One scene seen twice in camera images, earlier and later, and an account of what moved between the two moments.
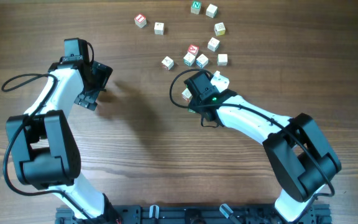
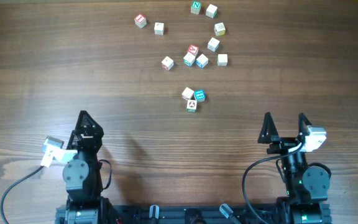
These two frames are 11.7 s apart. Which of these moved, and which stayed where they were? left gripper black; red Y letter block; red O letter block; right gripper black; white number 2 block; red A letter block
Moved: right gripper black; left gripper black
Stayed: red A letter block; red Y letter block; white number 2 block; red O letter block
